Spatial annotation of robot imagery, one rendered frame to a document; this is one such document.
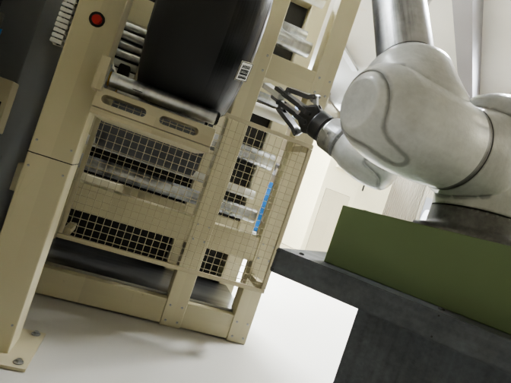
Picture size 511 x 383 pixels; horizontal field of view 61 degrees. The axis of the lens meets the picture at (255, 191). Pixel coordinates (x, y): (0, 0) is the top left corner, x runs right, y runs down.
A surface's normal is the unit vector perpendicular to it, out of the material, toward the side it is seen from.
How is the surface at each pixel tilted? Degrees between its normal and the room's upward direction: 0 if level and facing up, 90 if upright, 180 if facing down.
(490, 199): 94
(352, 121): 92
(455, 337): 90
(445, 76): 57
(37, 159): 90
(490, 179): 111
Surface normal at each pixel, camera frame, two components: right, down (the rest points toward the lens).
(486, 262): -0.44, -0.15
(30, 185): 0.24, 0.08
